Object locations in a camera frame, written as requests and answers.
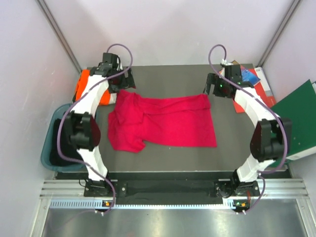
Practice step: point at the teal plastic basin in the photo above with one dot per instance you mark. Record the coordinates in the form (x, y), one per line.
(51, 137)

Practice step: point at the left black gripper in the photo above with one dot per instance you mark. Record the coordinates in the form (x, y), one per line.
(128, 82)

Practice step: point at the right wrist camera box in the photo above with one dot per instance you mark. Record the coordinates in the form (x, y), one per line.
(233, 73)

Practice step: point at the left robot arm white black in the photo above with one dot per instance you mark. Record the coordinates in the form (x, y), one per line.
(79, 122)

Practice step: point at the red book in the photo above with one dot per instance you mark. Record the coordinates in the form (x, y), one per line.
(263, 88)

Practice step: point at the aluminium frame rail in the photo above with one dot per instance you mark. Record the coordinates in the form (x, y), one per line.
(274, 189)

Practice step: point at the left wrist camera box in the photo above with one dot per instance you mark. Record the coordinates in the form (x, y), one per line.
(110, 58)

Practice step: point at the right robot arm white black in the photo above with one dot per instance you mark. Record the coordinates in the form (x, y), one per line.
(270, 140)

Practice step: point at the grey slotted cable duct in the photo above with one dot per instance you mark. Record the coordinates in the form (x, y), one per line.
(103, 205)

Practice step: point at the folded orange t shirt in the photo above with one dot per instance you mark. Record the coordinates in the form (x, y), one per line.
(82, 84)

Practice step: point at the green ring binder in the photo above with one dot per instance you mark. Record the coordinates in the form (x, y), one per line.
(300, 107)

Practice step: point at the black garment in basin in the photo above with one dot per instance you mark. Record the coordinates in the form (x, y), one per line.
(66, 148)

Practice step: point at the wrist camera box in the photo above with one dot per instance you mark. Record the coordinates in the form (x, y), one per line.
(110, 58)
(233, 73)

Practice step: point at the blue orange book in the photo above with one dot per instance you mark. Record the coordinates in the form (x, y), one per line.
(249, 76)

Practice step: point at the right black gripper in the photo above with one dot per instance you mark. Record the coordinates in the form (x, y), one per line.
(212, 79)

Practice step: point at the red t shirt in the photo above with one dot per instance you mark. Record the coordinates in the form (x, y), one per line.
(180, 122)

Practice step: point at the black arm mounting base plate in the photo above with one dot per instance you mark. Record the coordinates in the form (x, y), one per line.
(171, 188)

